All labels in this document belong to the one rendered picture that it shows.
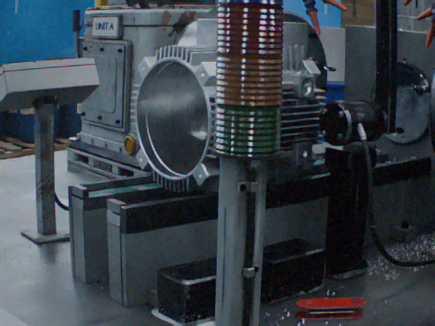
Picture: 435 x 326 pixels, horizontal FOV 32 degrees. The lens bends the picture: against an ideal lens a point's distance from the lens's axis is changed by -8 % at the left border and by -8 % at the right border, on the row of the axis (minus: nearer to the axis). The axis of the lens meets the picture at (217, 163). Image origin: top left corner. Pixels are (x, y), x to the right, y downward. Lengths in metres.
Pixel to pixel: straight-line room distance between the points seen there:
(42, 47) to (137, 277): 6.56
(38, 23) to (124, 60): 5.85
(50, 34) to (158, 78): 6.45
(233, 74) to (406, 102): 0.73
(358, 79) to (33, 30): 6.10
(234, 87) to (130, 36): 0.93
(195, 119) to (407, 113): 0.41
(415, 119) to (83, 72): 0.57
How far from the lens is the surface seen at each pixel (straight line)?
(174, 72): 1.09
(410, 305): 1.01
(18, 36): 7.31
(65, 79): 1.21
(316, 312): 0.96
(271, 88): 0.69
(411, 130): 1.38
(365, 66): 1.45
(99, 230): 1.04
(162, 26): 1.55
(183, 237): 0.99
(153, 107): 1.11
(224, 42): 0.69
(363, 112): 1.06
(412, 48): 1.38
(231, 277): 0.73
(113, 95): 1.63
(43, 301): 0.99
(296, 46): 1.10
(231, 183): 0.71
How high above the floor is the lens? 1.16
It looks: 11 degrees down
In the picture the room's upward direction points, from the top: 2 degrees clockwise
